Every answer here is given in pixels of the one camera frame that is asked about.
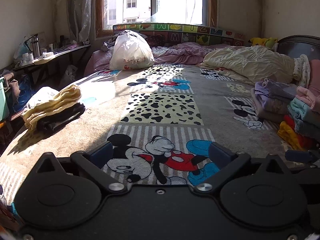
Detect red folded garment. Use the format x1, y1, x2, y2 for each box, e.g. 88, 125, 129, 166
284, 114, 318, 151

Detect yellow plush toy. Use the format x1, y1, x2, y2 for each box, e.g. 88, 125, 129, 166
248, 37, 267, 47

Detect wooden framed window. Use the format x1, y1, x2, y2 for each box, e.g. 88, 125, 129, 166
95, 0, 218, 34

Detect metal thermos flask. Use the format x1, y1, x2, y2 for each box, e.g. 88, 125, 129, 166
32, 33, 41, 56

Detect dark side table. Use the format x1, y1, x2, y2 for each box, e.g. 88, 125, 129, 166
10, 43, 92, 81

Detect white printed garment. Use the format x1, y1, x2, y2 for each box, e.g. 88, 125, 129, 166
24, 86, 60, 108

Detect clear plastic bag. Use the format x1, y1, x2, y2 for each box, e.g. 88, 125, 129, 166
58, 65, 79, 83

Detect lilac folded garment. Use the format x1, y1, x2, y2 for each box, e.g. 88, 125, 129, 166
254, 78, 298, 103

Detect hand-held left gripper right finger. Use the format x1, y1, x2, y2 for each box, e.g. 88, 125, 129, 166
194, 141, 292, 194

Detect sheer grey curtain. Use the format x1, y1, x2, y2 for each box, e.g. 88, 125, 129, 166
66, 0, 94, 43

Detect cartoon printed blanket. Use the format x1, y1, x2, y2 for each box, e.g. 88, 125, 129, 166
0, 64, 320, 205

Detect grey-blue folded garment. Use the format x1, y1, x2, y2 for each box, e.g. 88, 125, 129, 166
293, 117, 320, 142

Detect grey crumpled cloth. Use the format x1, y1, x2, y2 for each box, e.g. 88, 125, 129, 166
100, 30, 132, 53

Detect white plastic bag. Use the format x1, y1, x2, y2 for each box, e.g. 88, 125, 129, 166
109, 30, 155, 70

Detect purple quilt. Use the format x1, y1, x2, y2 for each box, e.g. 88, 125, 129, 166
85, 42, 235, 77

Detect pink garment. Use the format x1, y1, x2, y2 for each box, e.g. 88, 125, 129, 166
296, 59, 320, 112

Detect dark bed headboard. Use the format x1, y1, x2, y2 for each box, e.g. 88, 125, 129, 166
277, 35, 320, 63

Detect colourful alphabet foam mat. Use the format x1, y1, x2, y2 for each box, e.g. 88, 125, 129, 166
112, 23, 246, 47

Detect green plush toy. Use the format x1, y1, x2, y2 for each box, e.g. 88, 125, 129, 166
265, 37, 279, 49

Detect cream quilted pants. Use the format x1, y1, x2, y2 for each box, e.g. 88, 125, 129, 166
21, 84, 82, 132

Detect brown cloth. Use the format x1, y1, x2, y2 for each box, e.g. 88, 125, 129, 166
1, 71, 21, 103

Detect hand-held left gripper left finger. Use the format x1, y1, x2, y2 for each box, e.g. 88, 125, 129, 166
35, 141, 128, 194

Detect black folded garment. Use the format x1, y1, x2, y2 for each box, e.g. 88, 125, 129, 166
37, 102, 86, 134

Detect cream quilt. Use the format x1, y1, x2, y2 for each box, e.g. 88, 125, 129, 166
196, 45, 296, 86

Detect white floral cloth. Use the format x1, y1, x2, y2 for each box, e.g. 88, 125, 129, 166
293, 54, 311, 88

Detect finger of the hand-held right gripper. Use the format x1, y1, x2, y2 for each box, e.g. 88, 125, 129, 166
285, 149, 320, 168

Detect blue bag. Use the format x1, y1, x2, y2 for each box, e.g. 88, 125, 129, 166
14, 74, 36, 111

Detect teal folded garment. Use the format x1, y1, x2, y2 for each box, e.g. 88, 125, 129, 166
287, 97, 320, 123

